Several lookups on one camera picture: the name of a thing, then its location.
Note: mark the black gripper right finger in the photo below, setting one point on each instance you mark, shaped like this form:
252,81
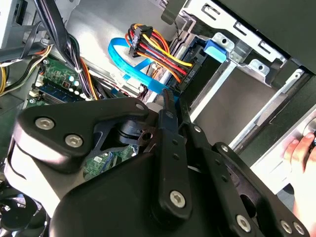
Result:
214,168

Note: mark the hard disk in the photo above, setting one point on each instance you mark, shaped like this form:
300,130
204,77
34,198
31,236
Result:
214,50

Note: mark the person's hand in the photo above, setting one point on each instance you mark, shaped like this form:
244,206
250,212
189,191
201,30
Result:
303,172

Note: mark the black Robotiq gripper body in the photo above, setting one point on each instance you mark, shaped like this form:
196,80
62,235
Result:
111,202

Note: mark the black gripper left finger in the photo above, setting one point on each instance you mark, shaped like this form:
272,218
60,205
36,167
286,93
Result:
74,118

